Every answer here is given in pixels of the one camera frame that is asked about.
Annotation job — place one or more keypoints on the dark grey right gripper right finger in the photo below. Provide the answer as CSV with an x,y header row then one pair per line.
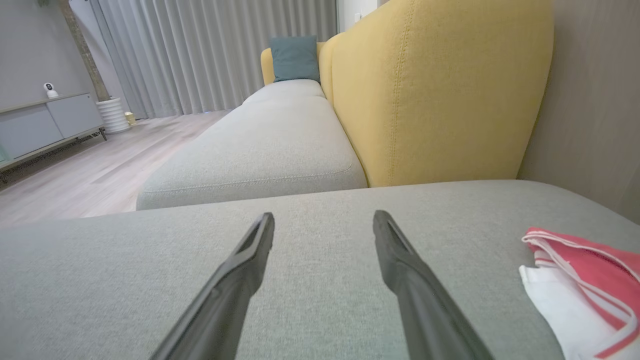
x,y
420,300

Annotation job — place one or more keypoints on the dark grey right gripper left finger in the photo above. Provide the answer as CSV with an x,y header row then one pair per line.
x,y
230,290

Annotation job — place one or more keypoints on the red and white sports jersey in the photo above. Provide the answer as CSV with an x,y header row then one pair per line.
x,y
590,280

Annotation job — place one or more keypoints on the large grey sofa seat cushion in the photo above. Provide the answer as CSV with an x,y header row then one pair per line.
x,y
325,300

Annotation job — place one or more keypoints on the long grey sofa seat cushion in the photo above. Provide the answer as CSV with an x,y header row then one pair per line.
x,y
260,150

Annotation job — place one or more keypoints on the small yellow floor item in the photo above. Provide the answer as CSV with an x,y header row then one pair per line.
x,y
130,118

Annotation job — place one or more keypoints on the short grey sofa seat cushion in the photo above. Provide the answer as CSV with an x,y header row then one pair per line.
x,y
287,90

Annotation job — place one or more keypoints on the white ribbed plant pot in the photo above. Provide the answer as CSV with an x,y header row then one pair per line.
x,y
113,115

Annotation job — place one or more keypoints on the big yellow sofa backrest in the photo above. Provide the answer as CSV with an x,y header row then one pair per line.
x,y
440,90

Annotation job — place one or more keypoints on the grey pleated curtain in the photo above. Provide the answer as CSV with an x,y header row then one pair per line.
x,y
210,50

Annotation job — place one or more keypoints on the teal throw pillow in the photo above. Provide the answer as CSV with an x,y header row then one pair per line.
x,y
295,57

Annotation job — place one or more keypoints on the grey low sideboard cabinet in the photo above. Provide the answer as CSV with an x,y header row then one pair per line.
x,y
45,125

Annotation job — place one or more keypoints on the grey sofa backrest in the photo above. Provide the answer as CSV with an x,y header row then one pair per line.
x,y
585,100

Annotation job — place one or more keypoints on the small white security camera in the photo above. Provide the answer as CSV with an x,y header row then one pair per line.
x,y
50,90

